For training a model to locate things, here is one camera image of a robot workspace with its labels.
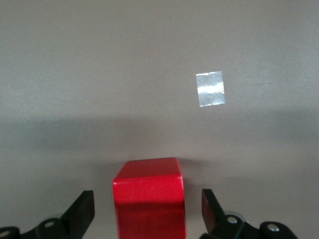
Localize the red wooden block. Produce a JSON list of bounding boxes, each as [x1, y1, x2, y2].
[[112, 157, 187, 239]]

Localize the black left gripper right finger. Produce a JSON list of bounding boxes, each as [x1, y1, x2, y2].
[[200, 188, 297, 239]]

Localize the small square tape piece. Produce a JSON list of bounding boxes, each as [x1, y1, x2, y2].
[[195, 71, 226, 108]]

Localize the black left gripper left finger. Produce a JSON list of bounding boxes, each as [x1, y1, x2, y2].
[[0, 190, 96, 239]]

